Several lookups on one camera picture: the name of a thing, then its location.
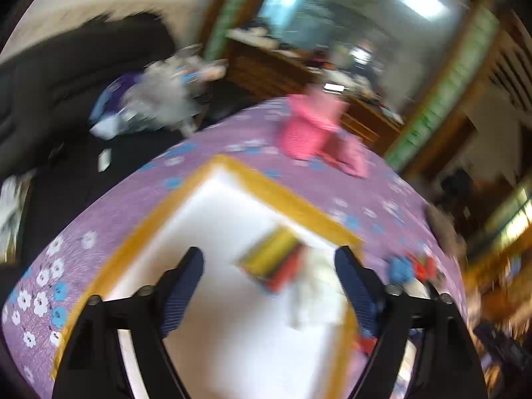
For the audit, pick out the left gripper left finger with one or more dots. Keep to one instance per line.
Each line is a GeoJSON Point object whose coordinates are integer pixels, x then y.
{"type": "Point", "coordinates": [92, 364]}

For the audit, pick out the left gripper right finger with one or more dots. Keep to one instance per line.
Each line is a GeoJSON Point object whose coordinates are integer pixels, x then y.
{"type": "Point", "coordinates": [446, 364]}

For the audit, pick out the red plastic bag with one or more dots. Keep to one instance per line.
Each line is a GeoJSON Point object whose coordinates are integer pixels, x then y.
{"type": "Point", "coordinates": [425, 267]}

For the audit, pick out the blue knitted cloth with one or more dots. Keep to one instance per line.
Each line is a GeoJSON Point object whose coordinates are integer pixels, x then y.
{"type": "Point", "coordinates": [401, 270]}

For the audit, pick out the large yellow black red sponge pack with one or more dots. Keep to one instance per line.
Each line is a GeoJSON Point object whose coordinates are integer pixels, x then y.
{"type": "Point", "coordinates": [274, 261]}

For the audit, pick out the grey brown knitted hat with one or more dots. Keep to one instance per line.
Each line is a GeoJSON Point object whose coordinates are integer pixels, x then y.
{"type": "Point", "coordinates": [442, 227]}

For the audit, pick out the yellow cardboard box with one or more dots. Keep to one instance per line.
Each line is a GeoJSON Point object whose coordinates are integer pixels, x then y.
{"type": "Point", "coordinates": [237, 340]}

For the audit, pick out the black sofa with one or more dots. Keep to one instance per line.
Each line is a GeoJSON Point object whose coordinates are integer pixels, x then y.
{"type": "Point", "coordinates": [47, 94]}

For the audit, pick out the pink fluffy cloth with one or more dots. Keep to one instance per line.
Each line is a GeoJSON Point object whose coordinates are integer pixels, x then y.
{"type": "Point", "coordinates": [346, 153]}

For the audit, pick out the pink bottle with knit sleeve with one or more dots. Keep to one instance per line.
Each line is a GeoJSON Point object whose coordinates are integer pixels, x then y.
{"type": "Point", "coordinates": [315, 116]}

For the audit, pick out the clear plastic bag pile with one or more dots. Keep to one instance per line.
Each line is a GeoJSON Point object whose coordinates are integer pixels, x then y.
{"type": "Point", "coordinates": [170, 94]}

